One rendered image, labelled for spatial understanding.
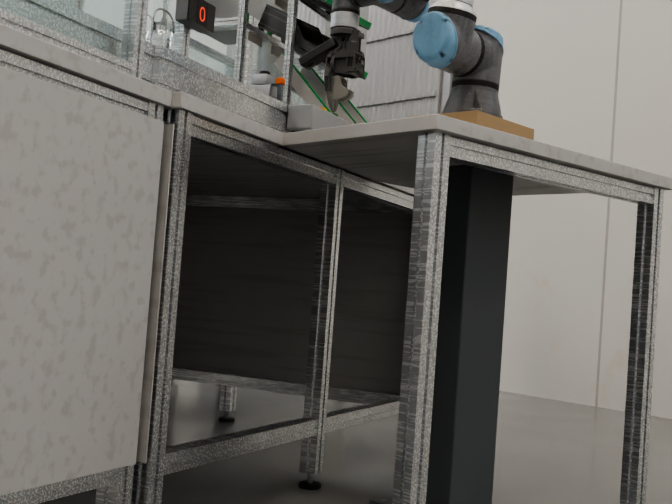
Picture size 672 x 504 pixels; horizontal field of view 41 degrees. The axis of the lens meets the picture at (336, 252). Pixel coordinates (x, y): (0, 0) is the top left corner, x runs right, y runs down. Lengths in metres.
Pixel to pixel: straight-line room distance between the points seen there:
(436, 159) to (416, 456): 0.56
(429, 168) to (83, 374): 0.74
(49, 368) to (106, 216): 0.27
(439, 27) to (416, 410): 0.89
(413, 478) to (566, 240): 3.56
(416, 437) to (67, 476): 0.63
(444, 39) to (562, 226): 3.19
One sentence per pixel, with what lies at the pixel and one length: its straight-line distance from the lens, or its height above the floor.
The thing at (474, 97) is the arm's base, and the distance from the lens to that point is 2.24.
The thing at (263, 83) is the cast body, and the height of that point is 1.06.
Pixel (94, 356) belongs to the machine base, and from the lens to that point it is 1.60.
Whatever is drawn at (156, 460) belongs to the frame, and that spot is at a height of 0.17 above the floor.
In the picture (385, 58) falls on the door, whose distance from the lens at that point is 6.33.
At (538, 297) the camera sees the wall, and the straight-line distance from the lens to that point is 5.29.
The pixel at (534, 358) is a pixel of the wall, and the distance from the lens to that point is 5.29.
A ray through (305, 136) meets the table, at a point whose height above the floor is 0.85.
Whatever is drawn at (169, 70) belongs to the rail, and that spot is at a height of 0.92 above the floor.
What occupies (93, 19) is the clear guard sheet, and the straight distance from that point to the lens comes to 1.64.
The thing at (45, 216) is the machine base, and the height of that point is 0.59.
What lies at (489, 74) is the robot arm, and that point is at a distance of 2.26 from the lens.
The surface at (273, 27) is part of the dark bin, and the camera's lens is 2.85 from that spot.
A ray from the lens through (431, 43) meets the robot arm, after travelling 2.16.
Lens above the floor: 0.51
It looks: 2 degrees up
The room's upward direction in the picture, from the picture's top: 4 degrees clockwise
